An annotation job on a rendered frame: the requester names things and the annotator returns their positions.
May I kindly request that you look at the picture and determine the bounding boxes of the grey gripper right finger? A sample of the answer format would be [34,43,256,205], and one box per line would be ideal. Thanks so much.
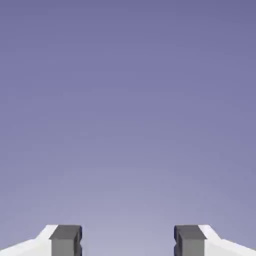
[173,224,256,256]

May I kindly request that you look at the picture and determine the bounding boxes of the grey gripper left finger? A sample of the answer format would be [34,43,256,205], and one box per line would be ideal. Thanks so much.
[0,224,83,256]

